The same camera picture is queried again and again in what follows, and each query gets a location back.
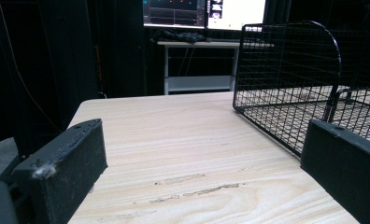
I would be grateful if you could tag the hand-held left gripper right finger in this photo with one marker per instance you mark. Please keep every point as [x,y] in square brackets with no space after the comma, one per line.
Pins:
[345,161]

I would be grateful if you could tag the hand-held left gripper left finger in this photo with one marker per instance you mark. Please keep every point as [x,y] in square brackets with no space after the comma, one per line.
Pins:
[64,165]

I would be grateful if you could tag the black curtain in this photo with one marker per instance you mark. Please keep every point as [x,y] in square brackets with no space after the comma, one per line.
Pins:
[55,56]

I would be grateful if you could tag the white desk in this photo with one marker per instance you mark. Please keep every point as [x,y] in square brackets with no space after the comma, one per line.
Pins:
[202,82]

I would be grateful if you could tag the dark cloth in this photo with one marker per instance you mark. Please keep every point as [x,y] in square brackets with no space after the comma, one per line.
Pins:
[180,35]

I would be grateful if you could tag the computer monitor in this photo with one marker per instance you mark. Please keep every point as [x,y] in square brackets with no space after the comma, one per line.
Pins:
[205,12]

